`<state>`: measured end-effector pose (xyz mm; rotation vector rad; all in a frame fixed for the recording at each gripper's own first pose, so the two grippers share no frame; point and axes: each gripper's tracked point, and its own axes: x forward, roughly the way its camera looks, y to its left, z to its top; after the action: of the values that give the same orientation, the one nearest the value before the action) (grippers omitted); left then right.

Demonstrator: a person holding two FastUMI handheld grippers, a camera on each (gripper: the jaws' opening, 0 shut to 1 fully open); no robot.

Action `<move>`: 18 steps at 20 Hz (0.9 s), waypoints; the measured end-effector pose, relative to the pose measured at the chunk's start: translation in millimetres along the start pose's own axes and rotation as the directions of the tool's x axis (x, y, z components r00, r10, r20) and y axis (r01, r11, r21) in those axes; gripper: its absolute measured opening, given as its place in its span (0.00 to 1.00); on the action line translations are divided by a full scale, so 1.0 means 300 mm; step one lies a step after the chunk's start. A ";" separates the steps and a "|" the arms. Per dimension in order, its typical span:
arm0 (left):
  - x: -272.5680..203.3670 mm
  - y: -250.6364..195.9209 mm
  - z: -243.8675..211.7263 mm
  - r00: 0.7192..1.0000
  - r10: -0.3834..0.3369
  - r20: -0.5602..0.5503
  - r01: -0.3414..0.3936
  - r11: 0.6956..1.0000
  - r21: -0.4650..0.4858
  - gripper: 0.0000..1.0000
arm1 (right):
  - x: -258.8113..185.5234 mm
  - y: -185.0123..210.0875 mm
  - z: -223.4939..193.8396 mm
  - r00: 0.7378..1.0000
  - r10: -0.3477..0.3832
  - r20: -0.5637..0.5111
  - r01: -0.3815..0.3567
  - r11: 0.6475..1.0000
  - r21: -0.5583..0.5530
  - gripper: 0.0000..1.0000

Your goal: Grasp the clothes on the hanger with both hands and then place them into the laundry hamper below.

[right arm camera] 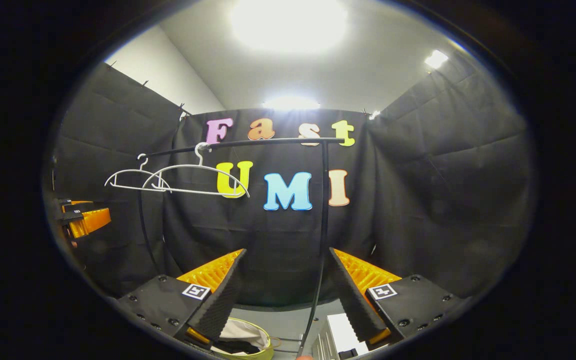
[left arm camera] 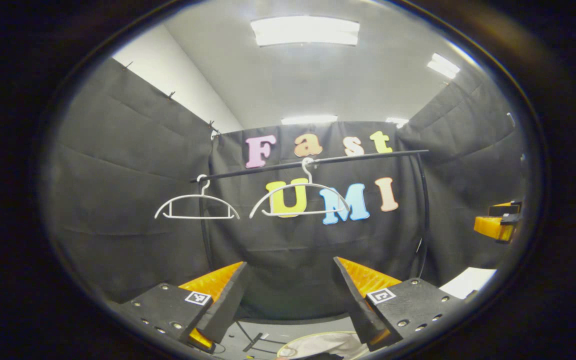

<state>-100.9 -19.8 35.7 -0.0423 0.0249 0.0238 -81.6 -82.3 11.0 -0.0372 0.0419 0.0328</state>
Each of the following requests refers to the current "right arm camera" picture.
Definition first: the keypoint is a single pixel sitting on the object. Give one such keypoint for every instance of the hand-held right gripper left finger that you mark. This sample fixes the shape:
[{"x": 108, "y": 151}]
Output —
[{"x": 223, "y": 295}]

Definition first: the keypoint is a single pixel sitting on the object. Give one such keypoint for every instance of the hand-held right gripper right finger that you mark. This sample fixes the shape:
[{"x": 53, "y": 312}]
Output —
[{"x": 350, "y": 295}]

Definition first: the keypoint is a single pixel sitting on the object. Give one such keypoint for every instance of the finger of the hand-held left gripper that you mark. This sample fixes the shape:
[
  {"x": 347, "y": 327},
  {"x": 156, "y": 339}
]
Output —
[
  {"x": 70, "y": 216},
  {"x": 70, "y": 206}
]

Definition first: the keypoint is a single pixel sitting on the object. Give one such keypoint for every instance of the yellow rimmed laundry hamper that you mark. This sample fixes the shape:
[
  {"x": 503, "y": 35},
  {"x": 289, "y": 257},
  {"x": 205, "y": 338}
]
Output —
[{"x": 245, "y": 330}]

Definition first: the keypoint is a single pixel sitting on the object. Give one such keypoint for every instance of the black ribbed jacket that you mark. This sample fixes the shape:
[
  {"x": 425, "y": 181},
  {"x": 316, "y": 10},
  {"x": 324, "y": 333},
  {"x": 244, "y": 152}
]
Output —
[{"x": 238, "y": 346}]

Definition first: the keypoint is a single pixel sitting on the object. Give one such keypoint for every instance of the white clothes hanger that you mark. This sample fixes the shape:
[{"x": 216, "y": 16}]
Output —
[
  {"x": 141, "y": 170},
  {"x": 200, "y": 164}
]

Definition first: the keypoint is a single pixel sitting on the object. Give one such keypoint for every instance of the black clothes rack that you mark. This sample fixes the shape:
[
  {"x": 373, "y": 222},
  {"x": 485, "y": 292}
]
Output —
[{"x": 325, "y": 200}]

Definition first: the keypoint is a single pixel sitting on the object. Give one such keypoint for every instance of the black backdrop cloth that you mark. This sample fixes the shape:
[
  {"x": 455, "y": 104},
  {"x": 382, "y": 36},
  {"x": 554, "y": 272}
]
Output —
[{"x": 443, "y": 200}]

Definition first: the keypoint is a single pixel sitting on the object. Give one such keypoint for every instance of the ceiling light strip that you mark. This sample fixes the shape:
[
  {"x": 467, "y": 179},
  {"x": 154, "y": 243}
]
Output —
[{"x": 290, "y": 103}]

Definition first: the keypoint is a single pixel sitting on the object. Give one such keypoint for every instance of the small ceiling light panel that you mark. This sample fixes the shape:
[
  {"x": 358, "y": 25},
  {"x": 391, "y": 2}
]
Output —
[{"x": 436, "y": 59}]

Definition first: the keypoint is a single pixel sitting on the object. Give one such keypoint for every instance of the large ceiling light panel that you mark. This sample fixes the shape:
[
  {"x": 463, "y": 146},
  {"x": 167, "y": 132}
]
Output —
[{"x": 288, "y": 25}]

